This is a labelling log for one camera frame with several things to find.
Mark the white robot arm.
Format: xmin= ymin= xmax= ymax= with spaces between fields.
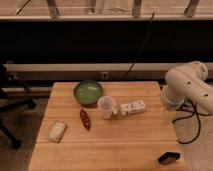
xmin=161 ymin=61 xmax=213 ymax=114

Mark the clear plastic measuring cup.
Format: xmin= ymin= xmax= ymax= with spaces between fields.
xmin=98 ymin=96 xmax=118 ymax=119

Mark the green ceramic bowl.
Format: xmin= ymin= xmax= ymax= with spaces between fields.
xmin=73 ymin=80 xmax=103 ymax=105

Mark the white power strip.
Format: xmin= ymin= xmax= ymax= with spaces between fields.
xmin=120 ymin=100 xmax=146 ymax=116

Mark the red chili pepper toy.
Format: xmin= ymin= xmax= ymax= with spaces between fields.
xmin=80 ymin=109 xmax=90 ymax=130

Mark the white baseboard heater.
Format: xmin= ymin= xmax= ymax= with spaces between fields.
xmin=4 ymin=62 xmax=213 ymax=82

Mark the black triangular object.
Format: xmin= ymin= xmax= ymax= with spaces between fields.
xmin=158 ymin=152 xmax=180 ymax=165

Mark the black office chair base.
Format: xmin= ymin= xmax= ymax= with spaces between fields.
xmin=0 ymin=64 xmax=36 ymax=149

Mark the black hanging cable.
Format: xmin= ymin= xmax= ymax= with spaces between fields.
xmin=119 ymin=11 xmax=156 ymax=81

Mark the black floor cable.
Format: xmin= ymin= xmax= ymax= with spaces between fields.
xmin=171 ymin=99 xmax=212 ymax=145

